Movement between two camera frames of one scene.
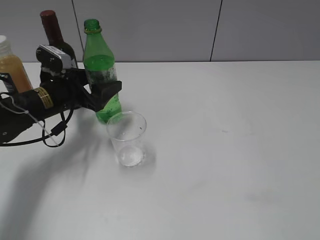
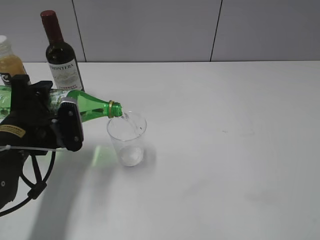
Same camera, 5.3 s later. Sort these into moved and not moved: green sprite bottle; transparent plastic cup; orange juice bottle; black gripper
Moved: green sprite bottle; black gripper
Not moved: orange juice bottle; transparent plastic cup
